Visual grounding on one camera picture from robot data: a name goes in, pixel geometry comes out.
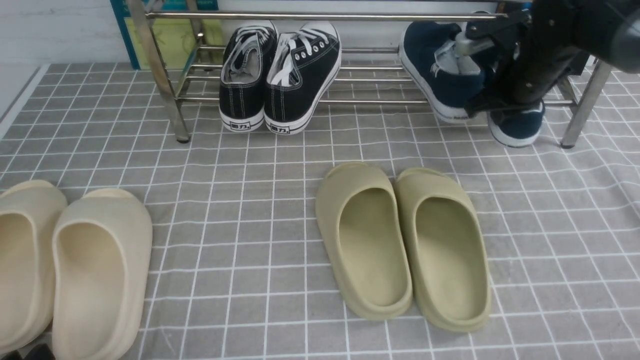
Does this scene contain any black canvas sneaker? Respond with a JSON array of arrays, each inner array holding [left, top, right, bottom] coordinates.
[[263, 21, 342, 135], [218, 20, 279, 133]]

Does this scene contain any navy slip-on shoe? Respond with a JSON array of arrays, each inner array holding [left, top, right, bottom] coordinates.
[[487, 101, 546, 148], [398, 22, 498, 124]]

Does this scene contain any teal green poster board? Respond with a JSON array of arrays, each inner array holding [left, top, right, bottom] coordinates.
[[110, 0, 226, 70]]

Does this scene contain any black canvas sneaker left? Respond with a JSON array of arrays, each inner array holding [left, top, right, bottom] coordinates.
[[218, 20, 279, 133]]

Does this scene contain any olive right foam slipper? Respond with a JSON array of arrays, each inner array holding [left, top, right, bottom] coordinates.
[[393, 167, 492, 333]]

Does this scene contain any olive left foam slipper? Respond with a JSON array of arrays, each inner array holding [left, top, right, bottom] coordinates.
[[315, 161, 413, 321]]

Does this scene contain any cream right foam slipper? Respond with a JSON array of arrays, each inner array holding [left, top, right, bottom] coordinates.
[[52, 187, 153, 360]]

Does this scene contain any cream foam slipper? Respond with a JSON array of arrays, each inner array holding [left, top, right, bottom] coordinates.
[[0, 179, 67, 354], [52, 187, 153, 360]]

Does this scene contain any black canvas sneaker right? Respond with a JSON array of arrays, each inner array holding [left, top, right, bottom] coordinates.
[[263, 21, 342, 135]]

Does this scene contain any silver metal shoe rack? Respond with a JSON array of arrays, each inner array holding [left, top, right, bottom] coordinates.
[[126, 0, 614, 150]]

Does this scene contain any olive foam slipper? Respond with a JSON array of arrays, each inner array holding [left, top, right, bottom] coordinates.
[[393, 167, 492, 333], [315, 161, 413, 321]]

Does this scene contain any cream left foam slipper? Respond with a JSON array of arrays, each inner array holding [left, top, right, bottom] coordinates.
[[0, 179, 67, 354]]

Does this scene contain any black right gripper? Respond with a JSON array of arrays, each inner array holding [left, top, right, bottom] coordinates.
[[454, 7, 589, 116]]

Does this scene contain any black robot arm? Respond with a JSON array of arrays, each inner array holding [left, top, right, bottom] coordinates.
[[456, 0, 640, 116]]

